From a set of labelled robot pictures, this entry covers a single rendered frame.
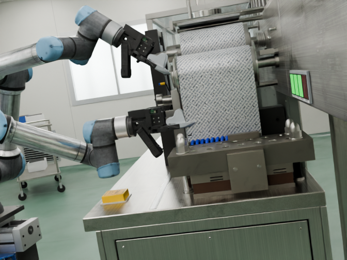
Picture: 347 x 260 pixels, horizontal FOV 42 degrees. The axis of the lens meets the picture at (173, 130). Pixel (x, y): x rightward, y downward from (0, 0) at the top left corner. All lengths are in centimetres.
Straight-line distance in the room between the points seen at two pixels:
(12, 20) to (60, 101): 148
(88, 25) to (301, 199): 86
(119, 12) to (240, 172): 612
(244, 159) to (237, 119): 23
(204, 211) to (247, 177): 15
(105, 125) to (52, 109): 610
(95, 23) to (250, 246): 85
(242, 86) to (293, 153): 29
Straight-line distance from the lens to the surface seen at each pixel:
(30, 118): 601
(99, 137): 147
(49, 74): 752
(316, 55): 90
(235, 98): 143
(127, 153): 729
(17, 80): 185
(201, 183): 129
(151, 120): 143
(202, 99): 144
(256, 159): 124
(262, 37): 172
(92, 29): 154
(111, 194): 141
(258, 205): 123
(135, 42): 150
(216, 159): 126
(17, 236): 184
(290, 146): 126
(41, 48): 149
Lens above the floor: 125
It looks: 7 degrees down
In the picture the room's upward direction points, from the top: 9 degrees counter-clockwise
